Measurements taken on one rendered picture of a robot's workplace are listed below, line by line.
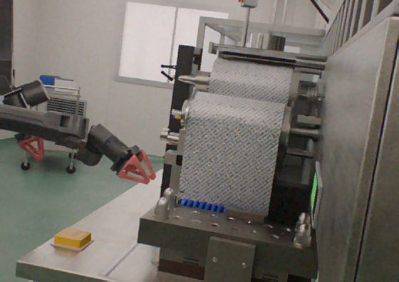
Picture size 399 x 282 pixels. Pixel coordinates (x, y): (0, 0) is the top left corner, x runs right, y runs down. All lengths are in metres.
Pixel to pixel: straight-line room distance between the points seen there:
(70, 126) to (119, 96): 5.96
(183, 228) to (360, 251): 0.73
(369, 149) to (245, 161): 0.87
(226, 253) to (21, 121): 0.59
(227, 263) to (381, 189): 0.72
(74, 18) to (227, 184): 6.41
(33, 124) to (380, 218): 1.02
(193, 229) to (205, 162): 0.23
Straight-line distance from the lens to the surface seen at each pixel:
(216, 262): 1.13
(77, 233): 1.36
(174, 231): 1.15
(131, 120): 7.25
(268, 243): 1.13
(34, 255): 1.28
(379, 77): 0.43
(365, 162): 0.44
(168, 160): 1.41
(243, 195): 1.31
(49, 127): 1.33
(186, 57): 1.64
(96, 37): 7.43
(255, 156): 1.29
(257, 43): 2.00
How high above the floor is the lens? 1.38
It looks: 8 degrees down
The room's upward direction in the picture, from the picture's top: 8 degrees clockwise
